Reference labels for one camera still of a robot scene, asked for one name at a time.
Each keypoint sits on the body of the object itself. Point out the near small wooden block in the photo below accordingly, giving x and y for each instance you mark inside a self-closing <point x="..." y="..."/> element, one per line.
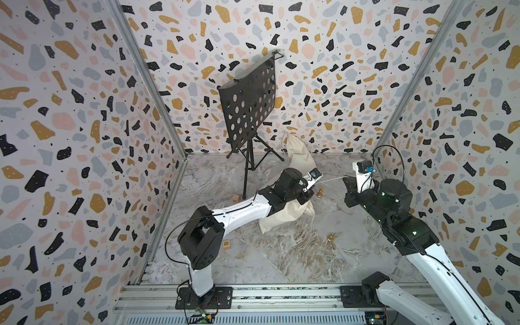
<point x="227" y="245"/>

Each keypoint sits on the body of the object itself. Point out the left green circuit board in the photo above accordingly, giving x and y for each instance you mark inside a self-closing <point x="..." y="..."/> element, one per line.
<point x="201" y="317"/>

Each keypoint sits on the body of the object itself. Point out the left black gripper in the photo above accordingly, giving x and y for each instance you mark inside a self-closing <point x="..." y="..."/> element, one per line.
<point x="306" y="196"/>

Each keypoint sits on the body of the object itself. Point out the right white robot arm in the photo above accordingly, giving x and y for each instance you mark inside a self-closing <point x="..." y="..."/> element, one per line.
<point x="388" y="203"/>

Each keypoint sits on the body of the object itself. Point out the right green circuit board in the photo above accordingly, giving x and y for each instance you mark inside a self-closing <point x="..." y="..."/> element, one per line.
<point x="375" y="318"/>

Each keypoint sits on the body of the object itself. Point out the cream cloth bag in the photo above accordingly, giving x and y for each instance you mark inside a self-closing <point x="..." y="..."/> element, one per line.
<point x="300" y="156"/>
<point x="291" y="212"/>

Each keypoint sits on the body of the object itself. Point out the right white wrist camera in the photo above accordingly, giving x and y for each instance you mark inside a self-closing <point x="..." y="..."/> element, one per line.
<point x="364" y="175"/>

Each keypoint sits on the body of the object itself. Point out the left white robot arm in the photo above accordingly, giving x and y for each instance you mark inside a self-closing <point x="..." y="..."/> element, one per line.
<point x="204" y="232"/>

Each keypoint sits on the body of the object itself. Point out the black perforated music stand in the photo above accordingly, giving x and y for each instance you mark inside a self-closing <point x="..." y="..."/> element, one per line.
<point x="247" y="101"/>

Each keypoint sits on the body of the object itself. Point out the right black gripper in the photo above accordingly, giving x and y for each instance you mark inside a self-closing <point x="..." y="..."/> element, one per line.
<point x="354" y="196"/>

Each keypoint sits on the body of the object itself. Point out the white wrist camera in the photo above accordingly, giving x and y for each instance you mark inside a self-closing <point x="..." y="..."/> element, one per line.
<point x="312" y="178"/>
<point x="364" y="175"/>

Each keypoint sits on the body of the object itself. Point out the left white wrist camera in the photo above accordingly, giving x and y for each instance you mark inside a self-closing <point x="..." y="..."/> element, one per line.
<point x="312" y="178"/>

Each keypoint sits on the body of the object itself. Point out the green circuit board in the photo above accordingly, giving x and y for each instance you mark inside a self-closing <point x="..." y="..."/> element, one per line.
<point x="375" y="318"/>
<point x="201" y="317"/>

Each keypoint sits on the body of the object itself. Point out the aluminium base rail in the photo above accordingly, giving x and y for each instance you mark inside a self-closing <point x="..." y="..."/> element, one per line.
<point x="261" y="304"/>

